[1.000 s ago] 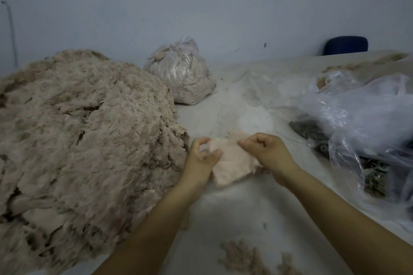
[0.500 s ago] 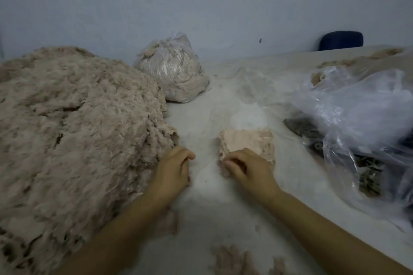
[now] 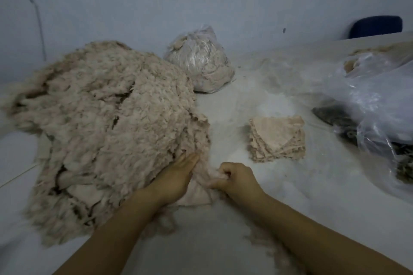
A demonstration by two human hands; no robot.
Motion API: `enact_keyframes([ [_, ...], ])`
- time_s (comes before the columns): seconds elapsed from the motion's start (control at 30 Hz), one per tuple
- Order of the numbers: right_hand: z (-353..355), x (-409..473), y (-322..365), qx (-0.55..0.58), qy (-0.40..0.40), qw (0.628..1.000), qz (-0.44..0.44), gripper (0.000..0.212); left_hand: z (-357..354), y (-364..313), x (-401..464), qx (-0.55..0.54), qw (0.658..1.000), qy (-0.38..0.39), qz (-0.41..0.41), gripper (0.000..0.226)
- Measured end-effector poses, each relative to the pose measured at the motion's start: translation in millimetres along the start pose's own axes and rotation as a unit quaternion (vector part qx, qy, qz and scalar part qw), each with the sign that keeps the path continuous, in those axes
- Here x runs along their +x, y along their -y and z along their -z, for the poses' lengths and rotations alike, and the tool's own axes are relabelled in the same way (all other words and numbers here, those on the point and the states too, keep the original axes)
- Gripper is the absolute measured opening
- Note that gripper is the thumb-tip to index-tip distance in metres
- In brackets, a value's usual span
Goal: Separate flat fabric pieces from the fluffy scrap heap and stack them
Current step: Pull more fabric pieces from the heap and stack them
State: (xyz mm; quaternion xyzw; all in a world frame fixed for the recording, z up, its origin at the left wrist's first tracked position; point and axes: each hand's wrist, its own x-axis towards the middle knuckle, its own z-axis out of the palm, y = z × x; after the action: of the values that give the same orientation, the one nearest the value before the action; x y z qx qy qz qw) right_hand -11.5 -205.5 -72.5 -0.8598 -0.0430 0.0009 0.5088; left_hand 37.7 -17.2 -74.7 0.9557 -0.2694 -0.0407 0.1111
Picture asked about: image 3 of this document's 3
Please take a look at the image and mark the person's left hand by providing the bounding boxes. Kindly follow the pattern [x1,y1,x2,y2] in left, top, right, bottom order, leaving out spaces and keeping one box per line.
[144,150,201,209]

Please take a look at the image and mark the person's right hand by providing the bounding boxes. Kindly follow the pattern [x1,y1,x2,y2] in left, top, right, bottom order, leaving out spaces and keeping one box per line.
[206,161,268,209]

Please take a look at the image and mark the beige fabric piece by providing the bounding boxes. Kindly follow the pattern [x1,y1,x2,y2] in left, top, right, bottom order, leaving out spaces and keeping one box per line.
[173,157,224,208]

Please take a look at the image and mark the stack of sorted beige pieces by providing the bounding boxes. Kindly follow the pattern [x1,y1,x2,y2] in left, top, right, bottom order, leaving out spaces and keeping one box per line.
[248,114,307,163]

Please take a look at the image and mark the large pile beige fabric scraps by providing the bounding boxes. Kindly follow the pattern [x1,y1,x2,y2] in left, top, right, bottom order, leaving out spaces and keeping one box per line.
[0,40,214,247]

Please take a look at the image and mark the person's left forearm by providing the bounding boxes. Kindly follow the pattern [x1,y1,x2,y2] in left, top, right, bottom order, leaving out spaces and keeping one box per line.
[53,188,176,275]

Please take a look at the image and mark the person's right forearm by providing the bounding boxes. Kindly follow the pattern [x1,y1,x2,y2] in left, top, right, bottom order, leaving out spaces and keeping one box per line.
[248,193,413,275]

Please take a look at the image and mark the beige fur pile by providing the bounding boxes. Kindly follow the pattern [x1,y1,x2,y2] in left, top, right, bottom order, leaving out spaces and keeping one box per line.
[343,40,413,74]

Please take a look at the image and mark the beige frayed thread scraps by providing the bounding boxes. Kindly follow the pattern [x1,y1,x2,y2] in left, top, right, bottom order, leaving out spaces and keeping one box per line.
[244,220,294,275]

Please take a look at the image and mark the clear bag of beige scraps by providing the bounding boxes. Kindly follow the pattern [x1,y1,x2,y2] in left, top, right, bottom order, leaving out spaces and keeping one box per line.
[164,24,237,95]

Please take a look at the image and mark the large clear plastic bag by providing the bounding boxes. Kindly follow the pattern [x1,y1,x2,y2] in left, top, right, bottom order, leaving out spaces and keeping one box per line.
[321,41,413,203]

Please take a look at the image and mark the blue chair back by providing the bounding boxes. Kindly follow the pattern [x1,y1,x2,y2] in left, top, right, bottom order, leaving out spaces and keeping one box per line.
[348,14,404,40]

